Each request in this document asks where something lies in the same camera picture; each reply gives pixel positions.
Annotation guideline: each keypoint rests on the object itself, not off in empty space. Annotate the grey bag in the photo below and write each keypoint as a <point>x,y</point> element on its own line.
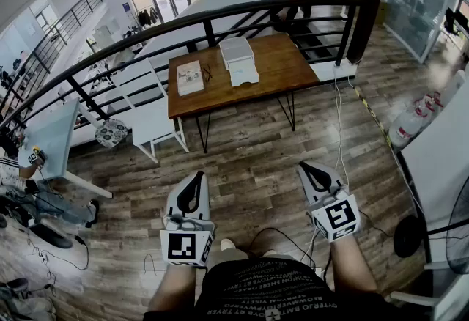
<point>25,306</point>

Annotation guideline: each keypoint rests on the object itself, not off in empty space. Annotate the dark-framed glasses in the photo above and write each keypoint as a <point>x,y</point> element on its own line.
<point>207,74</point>

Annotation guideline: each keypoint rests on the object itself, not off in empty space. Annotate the pale book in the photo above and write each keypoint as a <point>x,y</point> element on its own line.
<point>190,78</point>

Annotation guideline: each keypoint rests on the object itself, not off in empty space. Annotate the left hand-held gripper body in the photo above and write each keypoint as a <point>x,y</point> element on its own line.
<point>181,248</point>

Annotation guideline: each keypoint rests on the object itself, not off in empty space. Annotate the glass top desk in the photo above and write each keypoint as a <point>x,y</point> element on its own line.
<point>47,140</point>

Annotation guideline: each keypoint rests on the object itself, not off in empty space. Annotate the black standing fan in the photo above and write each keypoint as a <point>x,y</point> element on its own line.
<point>408,237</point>

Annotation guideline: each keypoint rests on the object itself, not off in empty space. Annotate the black office chair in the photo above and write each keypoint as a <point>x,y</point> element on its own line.
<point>51,237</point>

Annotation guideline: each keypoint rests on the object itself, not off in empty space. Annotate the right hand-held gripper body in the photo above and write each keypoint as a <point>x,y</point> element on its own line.
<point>339,218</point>

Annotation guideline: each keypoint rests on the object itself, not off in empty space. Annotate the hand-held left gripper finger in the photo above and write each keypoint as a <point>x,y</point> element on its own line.
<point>205,202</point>
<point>175,198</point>

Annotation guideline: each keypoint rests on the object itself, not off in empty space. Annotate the dark curved railing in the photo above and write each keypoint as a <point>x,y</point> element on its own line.
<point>364,19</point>

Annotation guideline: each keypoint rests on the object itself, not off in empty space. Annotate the person's left forearm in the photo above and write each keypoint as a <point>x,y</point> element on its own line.
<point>174,286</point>

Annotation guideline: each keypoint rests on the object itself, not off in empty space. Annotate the cardboard box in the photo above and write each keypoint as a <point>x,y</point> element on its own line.
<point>381,11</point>

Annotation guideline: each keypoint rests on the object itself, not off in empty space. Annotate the wooden table black legs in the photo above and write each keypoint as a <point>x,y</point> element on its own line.
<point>273,66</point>

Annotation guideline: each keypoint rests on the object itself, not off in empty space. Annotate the floral cushion stool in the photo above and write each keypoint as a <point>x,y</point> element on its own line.
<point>111,132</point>

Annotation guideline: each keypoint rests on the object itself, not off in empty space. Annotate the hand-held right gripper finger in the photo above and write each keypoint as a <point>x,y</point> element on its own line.
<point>334,182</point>
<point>307,185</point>

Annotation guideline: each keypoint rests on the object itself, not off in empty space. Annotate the yellow black floor tape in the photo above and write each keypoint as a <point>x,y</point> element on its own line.
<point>373,116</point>

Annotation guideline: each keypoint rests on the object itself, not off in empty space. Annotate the person's beige shoe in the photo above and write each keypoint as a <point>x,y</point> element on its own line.
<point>269,253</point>
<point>228,244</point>

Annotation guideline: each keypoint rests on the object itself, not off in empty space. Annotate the clear water jug red label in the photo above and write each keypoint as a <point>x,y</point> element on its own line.
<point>423,108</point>
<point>436,99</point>
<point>405,129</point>

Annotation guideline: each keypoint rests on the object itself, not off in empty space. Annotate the black balcony railing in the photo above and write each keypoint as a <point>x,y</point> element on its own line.
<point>55,32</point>

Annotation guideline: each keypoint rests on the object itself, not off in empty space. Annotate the hanging dark coats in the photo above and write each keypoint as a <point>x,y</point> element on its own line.
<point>148,17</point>

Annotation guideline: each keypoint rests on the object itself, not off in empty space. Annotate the white drawer box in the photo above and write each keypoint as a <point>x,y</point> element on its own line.
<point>236,50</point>

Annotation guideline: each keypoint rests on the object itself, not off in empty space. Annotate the person's black printed shirt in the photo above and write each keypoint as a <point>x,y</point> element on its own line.
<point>264,290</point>

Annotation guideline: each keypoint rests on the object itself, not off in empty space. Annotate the person's right forearm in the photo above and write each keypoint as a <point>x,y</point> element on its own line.
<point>351,268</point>

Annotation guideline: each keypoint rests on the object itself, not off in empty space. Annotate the white desk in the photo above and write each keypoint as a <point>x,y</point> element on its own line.
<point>439,158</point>

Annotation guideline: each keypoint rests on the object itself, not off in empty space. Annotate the white chair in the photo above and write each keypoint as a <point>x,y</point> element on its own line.
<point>150,121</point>

